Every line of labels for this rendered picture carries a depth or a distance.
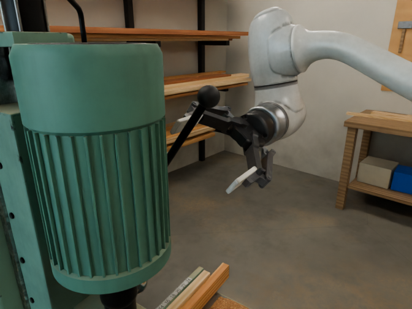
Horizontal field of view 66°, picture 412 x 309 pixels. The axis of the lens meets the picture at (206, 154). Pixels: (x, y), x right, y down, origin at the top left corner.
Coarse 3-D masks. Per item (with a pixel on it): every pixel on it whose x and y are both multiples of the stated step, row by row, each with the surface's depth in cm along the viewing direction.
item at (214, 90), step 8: (200, 88) 47; (208, 88) 47; (216, 88) 47; (200, 96) 47; (208, 96) 46; (216, 96) 47; (200, 104) 48; (208, 104) 47; (216, 104) 48; (200, 112) 49; (192, 120) 50; (184, 128) 52; (192, 128) 51; (184, 136) 52; (176, 144) 54; (168, 152) 55; (176, 152) 55; (168, 160) 56
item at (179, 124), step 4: (188, 116) 54; (180, 120) 52; (184, 120) 52; (176, 124) 52; (180, 124) 52; (184, 124) 54; (196, 124) 58; (172, 128) 53; (176, 128) 52; (180, 128) 54; (172, 132) 53; (176, 132) 54
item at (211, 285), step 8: (224, 264) 85; (216, 272) 82; (224, 272) 84; (208, 280) 80; (216, 280) 80; (224, 280) 84; (200, 288) 77; (208, 288) 77; (216, 288) 81; (192, 296) 75; (200, 296) 75; (208, 296) 78; (184, 304) 72; (192, 304) 72; (200, 304) 75
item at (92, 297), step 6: (96, 294) 58; (84, 300) 57; (90, 300) 57; (96, 300) 57; (78, 306) 56; (84, 306) 56; (90, 306) 56; (96, 306) 56; (102, 306) 56; (138, 306) 56
